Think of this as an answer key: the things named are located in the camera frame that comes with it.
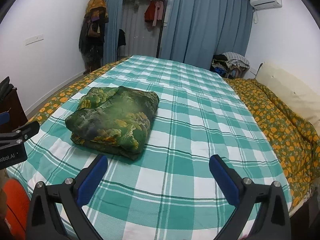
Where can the blue curtain left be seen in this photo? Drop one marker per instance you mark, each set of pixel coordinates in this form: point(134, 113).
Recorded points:
point(114, 10)

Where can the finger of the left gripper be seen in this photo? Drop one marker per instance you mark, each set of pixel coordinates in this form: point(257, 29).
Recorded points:
point(4, 118)
point(25, 132)

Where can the white air conditioner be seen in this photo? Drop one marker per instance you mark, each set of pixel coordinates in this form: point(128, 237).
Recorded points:
point(266, 4)

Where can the red hanging garment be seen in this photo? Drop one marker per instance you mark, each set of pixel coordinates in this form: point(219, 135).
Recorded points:
point(149, 14)

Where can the black clothes on nightstand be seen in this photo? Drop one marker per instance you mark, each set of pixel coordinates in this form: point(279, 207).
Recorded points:
point(5, 88)

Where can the orange fleece trousers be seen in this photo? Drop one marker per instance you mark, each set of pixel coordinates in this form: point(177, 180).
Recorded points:
point(17, 208)

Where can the blue curtain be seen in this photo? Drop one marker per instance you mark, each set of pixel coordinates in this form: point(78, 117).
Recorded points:
point(114, 10)
point(199, 29)

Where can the clothes pile on chair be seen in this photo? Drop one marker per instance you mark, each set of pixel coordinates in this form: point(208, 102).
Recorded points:
point(229, 65)

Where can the blue curtain right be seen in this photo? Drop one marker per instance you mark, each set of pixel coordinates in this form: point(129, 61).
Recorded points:
point(199, 29)

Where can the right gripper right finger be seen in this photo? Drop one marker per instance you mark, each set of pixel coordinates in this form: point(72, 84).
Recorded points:
point(272, 220)

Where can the pink hanging garment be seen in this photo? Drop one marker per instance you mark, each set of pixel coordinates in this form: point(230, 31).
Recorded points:
point(159, 8)

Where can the black garment on rail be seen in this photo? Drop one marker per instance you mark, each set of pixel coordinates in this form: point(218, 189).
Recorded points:
point(121, 38)

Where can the orange floral green quilt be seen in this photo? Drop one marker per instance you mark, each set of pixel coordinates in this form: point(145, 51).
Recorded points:
point(282, 129)

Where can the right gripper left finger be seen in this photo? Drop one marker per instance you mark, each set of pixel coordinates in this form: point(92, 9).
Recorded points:
point(44, 220)

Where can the white wall switch plate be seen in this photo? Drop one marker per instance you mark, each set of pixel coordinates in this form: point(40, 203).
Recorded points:
point(34, 39)

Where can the teal white checked bedsheet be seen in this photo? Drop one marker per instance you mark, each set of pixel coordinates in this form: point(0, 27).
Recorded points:
point(117, 216)

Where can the green landscape print jacket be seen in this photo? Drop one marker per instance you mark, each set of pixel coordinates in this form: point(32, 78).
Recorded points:
point(115, 120)

